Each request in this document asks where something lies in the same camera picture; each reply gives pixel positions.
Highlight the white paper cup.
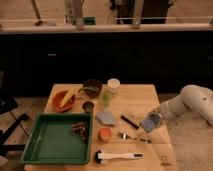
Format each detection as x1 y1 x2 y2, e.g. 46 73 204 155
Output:
107 78 120 94

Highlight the orange round fruit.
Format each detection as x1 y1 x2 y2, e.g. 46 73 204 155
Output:
98 128 111 142

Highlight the green plastic tray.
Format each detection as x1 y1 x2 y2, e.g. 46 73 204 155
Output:
21 113 93 165

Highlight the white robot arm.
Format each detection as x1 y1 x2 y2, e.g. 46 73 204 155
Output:
145 85 213 128

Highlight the dark grape bunch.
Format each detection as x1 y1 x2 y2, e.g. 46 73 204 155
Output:
71 122 88 143

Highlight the small dark metal cup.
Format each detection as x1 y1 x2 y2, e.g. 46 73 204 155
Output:
82 101 94 114

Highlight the yellow banana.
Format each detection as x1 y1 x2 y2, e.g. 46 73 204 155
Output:
60 90 75 108

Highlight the dark brown bowl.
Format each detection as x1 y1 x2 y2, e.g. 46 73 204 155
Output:
83 79 102 98

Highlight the silver fork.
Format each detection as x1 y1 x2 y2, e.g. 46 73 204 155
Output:
118 132 152 144

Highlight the light blue cloth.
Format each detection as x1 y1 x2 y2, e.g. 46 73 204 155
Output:
96 110 116 126

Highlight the green spoon in bowl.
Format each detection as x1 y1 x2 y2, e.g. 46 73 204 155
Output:
78 87 97 92

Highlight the white handled dish brush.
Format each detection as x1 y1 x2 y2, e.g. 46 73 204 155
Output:
94 151 143 164

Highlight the orange bowl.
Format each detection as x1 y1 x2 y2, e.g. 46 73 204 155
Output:
52 90 75 112

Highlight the blue sponge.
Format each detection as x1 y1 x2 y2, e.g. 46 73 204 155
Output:
140 114 161 133

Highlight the black chair base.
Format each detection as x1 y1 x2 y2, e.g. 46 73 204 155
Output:
0 96 30 157

